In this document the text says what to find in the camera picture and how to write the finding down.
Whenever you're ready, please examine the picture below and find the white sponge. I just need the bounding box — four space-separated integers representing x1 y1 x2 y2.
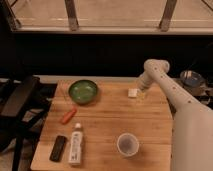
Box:
128 88 138 98

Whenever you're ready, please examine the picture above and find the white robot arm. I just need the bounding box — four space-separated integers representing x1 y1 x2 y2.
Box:
138 59 213 171

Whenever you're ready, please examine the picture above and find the blue bowl on stand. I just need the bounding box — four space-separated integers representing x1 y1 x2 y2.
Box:
180 70 204 88

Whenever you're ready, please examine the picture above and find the green bowl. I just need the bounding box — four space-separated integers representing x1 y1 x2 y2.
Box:
68 80 98 105

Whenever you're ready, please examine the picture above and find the orange carrot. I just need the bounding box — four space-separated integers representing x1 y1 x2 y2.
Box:
60 109 77 124

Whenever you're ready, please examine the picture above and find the white bottle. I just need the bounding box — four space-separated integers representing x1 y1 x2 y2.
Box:
68 123 83 166

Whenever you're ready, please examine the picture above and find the black remote control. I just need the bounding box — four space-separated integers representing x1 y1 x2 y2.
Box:
49 136 67 162

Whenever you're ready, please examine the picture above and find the black chair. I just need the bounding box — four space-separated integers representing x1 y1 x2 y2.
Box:
0 76 56 171

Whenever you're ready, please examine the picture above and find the metal window frame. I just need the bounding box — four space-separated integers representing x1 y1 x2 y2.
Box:
0 0 213 35

